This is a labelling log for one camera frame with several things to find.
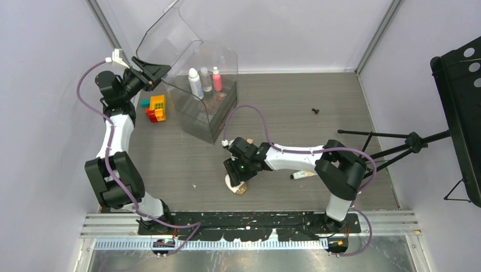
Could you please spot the black tripod stand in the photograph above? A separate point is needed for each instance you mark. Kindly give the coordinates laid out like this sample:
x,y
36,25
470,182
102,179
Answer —
x,y
413,144

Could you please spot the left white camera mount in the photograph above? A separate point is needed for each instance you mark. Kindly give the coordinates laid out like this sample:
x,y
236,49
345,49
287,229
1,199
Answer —
x,y
116,59

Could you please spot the small printed cream tube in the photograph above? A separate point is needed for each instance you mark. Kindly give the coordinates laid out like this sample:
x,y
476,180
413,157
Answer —
x,y
301,175

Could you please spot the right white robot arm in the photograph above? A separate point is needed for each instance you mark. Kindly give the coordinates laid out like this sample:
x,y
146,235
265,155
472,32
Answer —
x,y
338,167

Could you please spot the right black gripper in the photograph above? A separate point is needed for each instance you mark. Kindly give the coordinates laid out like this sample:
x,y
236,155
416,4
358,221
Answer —
x,y
236,176

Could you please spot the white cylindrical bottle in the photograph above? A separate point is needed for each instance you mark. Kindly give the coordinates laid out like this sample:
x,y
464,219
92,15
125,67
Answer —
x,y
195,84

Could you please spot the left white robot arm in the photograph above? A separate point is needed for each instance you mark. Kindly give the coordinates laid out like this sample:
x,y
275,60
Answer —
x,y
116,182

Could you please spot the clear acrylic drawer organizer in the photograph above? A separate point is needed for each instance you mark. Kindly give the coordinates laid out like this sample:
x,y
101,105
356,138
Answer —
x,y
172,40

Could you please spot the white oval compact case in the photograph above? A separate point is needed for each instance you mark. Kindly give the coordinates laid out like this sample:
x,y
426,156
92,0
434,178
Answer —
x,y
238,189

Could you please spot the pink spray bottle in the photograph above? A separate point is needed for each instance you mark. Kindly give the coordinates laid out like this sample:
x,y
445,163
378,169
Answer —
x,y
217,81

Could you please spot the colourful toy block stack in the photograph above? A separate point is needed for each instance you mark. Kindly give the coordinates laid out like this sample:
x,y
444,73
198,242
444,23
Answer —
x,y
155,108

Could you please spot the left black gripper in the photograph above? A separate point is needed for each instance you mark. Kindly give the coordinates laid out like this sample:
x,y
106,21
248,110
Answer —
x,y
153,73

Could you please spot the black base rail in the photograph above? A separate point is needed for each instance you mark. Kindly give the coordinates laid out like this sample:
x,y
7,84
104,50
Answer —
x,y
249,226

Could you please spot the black perforated panel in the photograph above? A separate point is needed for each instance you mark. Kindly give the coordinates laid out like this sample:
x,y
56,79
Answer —
x,y
458,83

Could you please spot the clear small bottle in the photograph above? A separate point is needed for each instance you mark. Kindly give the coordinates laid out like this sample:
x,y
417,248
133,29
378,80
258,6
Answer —
x,y
205,79

